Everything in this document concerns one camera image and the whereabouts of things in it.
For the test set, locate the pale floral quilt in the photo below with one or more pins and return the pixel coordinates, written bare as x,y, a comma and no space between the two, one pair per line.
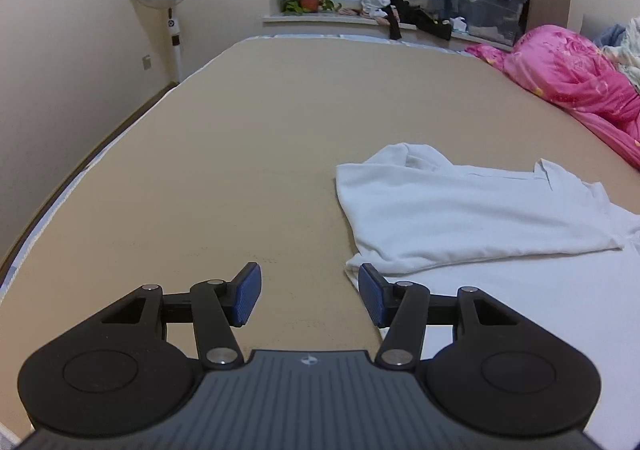
627,60

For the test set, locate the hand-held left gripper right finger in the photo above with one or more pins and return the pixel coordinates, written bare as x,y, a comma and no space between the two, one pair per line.
372,295

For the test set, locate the grey-blue cloth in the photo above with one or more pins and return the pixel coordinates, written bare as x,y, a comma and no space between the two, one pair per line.
607,35

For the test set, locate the tissue pack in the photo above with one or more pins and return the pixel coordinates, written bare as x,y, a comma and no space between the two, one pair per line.
459,24

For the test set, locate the wall outlet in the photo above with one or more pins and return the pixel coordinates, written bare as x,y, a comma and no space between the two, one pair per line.
146,63

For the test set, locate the small pink cloth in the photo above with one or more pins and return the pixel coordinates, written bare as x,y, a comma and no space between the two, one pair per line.
350,11

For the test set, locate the clear plastic storage bin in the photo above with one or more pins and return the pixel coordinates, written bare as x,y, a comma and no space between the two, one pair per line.
485,10

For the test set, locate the white shirt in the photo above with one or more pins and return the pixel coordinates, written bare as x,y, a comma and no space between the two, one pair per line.
450,215

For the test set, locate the pink quilt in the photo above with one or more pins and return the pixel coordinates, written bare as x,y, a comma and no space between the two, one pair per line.
565,70

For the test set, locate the white windowsill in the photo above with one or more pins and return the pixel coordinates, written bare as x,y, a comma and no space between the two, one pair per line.
320,19

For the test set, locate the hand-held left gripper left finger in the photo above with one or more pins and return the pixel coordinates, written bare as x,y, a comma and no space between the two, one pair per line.
247,292

